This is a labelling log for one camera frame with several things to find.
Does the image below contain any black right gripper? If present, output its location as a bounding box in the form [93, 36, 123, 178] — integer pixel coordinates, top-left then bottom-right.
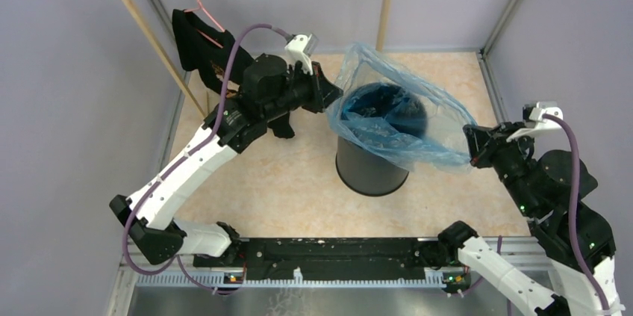
[461, 119, 539, 216]

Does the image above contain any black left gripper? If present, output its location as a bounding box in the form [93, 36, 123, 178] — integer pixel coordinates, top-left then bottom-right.
[264, 59, 345, 121]

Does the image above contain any blue plastic trash bag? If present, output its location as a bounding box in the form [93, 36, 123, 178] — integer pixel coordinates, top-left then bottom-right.
[326, 43, 475, 173]

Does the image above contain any black round trash bin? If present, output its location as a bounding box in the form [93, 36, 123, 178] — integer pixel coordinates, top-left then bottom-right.
[335, 83, 428, 197]

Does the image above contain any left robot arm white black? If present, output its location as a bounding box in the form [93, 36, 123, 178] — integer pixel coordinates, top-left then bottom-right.
[109, 54, 343, 266]

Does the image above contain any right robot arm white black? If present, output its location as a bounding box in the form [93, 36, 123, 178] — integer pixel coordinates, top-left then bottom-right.
[437, 123, 625, 315]

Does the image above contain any black printed t-shirt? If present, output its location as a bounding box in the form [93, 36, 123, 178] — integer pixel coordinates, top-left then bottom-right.
[172, 9, 295, 139]

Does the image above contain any pink clothes hanger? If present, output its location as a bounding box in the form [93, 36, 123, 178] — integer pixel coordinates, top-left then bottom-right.
[181, 0, 227, 49]

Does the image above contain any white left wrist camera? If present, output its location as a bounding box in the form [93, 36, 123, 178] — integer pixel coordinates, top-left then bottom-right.
[284, 34, 319, 75]

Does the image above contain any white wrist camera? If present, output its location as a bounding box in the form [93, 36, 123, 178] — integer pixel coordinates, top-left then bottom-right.
[506, 101, 564, 142]
[284, 34, 319, 75]

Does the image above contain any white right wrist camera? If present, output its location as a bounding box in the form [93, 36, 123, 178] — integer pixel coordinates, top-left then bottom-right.
[506, 101, 564, 142]

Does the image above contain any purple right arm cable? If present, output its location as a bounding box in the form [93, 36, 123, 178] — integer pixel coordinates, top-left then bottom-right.
[543, 113, 611, 312]

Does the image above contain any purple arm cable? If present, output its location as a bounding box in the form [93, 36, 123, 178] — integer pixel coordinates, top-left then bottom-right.
[543, 113, 611, 312]
[121, 22, 293, 296]

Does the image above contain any metal corner frame right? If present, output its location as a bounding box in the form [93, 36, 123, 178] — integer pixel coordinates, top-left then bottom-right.
[476, 0, 523, 122]

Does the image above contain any metal corner frame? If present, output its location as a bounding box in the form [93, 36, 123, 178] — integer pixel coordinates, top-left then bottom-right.
[476, 0, 523, 122]
[146, 0, 190, 170]

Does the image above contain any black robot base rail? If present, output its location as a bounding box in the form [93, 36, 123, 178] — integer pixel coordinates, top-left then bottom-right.
[118, 235, 550, 290]

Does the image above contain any metal corner frame left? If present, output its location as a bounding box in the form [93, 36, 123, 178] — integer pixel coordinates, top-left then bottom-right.
[146, 0, 190, 170]

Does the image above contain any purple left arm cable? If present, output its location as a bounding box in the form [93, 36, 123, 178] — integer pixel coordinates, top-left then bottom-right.
[121, 22, 293, 296]

